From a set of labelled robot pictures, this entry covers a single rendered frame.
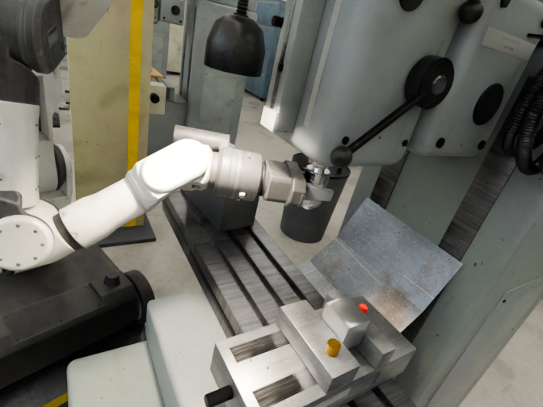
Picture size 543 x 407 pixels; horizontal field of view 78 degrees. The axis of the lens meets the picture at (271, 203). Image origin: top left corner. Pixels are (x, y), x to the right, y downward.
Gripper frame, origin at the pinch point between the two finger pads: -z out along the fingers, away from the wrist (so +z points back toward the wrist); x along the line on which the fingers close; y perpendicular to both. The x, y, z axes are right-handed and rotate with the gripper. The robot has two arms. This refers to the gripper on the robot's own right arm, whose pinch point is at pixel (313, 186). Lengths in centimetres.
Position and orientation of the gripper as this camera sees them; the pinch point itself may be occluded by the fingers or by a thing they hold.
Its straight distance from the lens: 64.2
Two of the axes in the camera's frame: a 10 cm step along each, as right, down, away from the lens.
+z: -9.7, -1.4, -2.1
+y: -2.3, 8.7, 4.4
